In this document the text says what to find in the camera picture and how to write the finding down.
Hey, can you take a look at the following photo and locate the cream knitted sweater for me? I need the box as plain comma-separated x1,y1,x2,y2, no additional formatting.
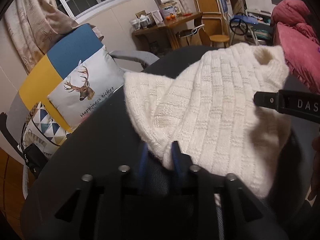
124,43,291,198

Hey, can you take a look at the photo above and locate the black steering wheel toy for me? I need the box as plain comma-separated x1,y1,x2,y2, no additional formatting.
229,15,249,36

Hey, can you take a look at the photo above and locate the pink blanket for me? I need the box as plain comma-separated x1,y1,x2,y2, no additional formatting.
271,0,319,94

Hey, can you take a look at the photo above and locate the black handbag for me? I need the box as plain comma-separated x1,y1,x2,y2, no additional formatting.
23,143,48,179

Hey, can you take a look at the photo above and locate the geometric triangle print pillow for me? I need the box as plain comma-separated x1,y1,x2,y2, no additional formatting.
20,102,70,159

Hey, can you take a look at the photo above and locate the wooden wardrobe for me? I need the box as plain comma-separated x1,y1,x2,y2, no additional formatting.
1,149,25,239

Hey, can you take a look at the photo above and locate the wooden chair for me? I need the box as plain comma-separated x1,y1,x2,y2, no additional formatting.
194,0,230,48

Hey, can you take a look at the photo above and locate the white deer print pillow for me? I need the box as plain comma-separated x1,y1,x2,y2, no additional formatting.
47,46,124,130

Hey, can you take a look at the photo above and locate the wooden side table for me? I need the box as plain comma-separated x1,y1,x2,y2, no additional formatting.
132,12,203,50

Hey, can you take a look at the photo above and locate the grey yellow blue armchair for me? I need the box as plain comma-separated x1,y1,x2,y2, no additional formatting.
4,23,160,160

